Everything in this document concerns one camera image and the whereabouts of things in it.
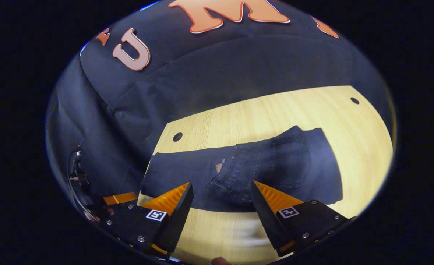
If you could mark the black jeans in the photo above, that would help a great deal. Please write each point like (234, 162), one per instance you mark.
(275, 165)

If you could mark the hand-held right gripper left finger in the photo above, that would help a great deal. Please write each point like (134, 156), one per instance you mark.
(180, 217)

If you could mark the black backdrop cloth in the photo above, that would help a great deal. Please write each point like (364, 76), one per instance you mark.
(216, 66)

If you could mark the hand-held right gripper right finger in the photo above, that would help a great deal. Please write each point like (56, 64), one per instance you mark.
(266, 217)

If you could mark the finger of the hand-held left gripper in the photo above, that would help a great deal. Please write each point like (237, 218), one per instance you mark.
(119, 198)

